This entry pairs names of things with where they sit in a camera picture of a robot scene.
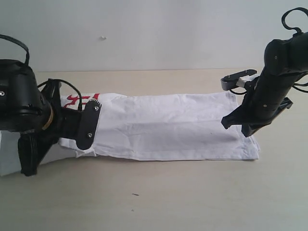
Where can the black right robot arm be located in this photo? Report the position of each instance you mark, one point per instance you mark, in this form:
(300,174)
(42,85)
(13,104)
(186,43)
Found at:
(286,56)

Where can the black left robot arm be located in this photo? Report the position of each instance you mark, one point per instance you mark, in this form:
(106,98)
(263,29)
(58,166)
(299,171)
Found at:
(37,115)

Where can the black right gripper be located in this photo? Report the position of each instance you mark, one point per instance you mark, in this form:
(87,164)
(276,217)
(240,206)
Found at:
(264,101)

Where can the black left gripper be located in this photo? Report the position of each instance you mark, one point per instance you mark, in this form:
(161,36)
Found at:
(33,147)

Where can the white t-shirt red lettering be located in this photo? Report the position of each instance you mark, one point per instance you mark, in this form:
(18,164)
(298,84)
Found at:
(161,128)

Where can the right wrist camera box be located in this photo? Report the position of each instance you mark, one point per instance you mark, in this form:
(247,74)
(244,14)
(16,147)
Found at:
(239,79)

